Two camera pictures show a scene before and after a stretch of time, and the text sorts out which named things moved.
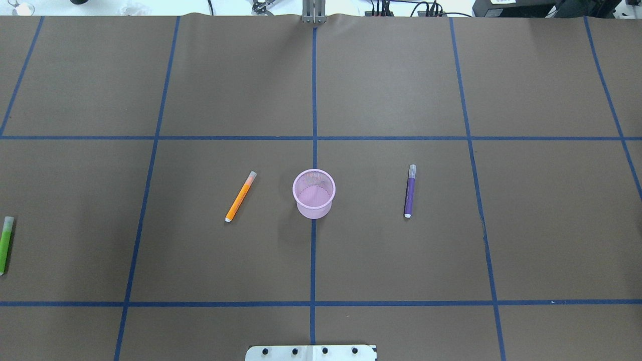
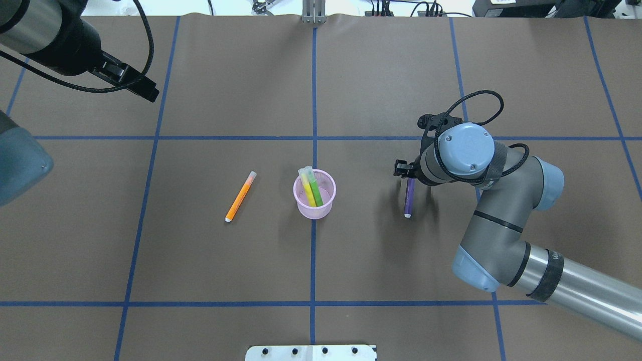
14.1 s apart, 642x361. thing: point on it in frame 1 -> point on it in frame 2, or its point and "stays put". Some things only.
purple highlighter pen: x=410 y=198 stays put
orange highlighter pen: x=241 y=196 stays put
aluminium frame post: x=313 y=11 stays put
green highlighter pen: x=4 y=241 -> x=315 y=190
